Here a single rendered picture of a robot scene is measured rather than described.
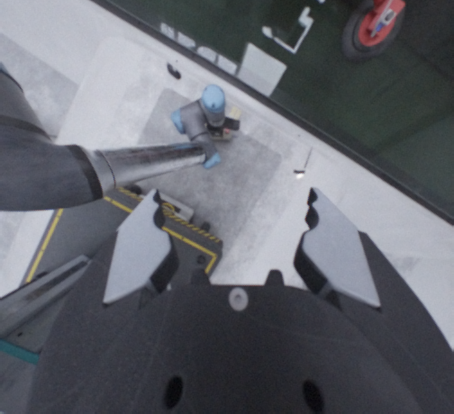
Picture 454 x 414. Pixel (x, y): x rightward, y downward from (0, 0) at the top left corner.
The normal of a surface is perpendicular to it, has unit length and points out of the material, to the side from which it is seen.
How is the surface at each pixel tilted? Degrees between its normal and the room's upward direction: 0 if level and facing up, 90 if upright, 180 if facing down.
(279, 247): 10
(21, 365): 90
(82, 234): 0
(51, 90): 0
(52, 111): 0
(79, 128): 14
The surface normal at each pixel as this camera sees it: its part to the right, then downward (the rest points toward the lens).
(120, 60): -0.12, 0.01
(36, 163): 0.84, -0.21
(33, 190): 0.72, 0.40
